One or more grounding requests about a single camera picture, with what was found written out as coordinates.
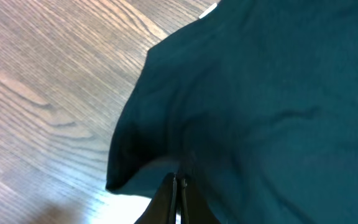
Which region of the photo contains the black t-shirt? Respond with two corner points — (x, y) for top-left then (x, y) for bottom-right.
(106, 0), (358, 223)

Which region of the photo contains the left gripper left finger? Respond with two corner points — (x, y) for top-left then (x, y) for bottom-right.
(134, 173), (178, 224)

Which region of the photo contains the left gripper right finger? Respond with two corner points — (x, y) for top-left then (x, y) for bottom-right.
(178, 176), (221, 224)

